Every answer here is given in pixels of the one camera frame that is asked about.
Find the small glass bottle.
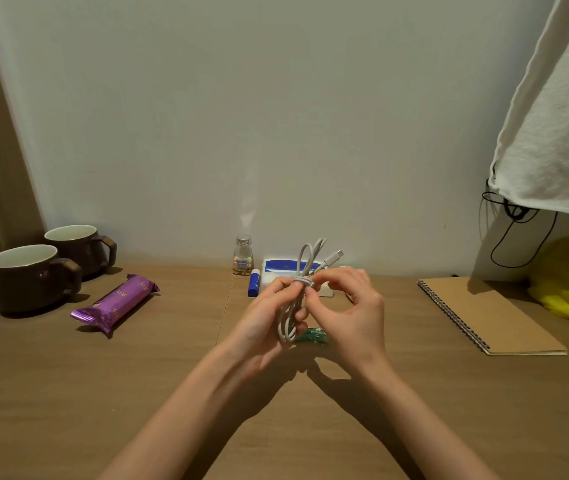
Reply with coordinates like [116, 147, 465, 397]
[232, 234, 255, 277]

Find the person's left forearm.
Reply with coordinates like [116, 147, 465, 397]
[99, 344, 260, 480]

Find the person's left hand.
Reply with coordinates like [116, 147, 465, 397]
[219, 277, 310, 378]

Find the person's right forearm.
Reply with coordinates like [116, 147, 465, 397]
[359, 359, 500, 480]

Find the black wire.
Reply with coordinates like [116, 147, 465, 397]
[480, 179, 559, 269]

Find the blue white tissue pack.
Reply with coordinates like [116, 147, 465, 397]
[262, 258, 335, 298]

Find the green toothbrush packet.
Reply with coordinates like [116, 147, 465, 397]
[294, 327, 328, 345]

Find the purple snack wrapper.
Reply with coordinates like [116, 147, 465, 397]
[70, 273, 161, 337]

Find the brown spiral notebook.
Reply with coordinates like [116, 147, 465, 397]
[417, 277, 569, 357]

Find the brown mug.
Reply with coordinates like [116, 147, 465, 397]
[0, 244, 83, 315]
[44, 224, 118, 279]

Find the white usb cable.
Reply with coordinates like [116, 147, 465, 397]
[276, 238, 345, 344]

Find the white hanging cloth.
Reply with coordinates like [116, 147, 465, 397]
[488, 0, 569, 219]

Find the person's right hand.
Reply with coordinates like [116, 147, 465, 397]
[306, 267, 390, 378]

